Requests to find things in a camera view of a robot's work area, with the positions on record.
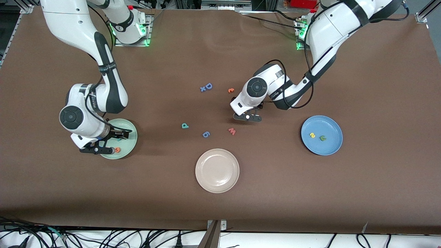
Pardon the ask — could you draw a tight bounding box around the pale green plate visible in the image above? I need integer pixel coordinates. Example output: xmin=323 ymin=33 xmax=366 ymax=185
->
xmin=100 ymin=118 xmax=138 ymax=160

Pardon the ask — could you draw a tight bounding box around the beige plate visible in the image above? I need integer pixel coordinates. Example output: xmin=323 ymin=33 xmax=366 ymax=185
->
xmin=195 ymin=148 xmax=240 ymax=194

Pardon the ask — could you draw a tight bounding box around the blue plate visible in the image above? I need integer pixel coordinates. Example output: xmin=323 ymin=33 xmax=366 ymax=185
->
xmin=301 ymin=115 xmax=343 ymax=156

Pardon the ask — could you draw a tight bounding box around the red box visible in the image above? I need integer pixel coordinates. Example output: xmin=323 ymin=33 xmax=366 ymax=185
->
xmin=290 ymin=0 xmax=318 ymax=9

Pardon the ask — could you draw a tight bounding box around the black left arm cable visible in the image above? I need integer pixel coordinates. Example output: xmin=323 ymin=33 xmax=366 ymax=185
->
xmin=262 ymin=0 xmax=410 ymax=110

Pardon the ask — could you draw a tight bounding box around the black cable on table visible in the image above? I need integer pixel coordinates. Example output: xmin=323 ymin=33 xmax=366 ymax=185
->
xmin=273 ymin=10 xmax=304 ymax=22
xmin=239 ymin=13 xmax=304 ymax=31

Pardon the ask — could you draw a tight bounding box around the teal cable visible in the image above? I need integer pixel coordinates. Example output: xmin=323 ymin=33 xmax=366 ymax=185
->
xmin=48 ymin=227 xmax=68 ymax=240

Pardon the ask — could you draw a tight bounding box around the metal table edge bracket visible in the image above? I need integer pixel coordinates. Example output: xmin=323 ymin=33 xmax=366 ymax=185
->
xmin=207 ymin=219 xmax=227 ymax=248

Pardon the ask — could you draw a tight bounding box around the aluminium table rail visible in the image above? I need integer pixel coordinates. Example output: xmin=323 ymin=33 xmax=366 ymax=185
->
xmin=415 ymin=0 xmax=441 ymax=24
xmin=0 ymin=5 xmax=33 ymax=68

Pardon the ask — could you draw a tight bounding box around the black looped floor cable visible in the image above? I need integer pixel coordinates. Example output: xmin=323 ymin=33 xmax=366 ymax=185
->
xmin=356 ymin=233 xmax=372 ymax=248

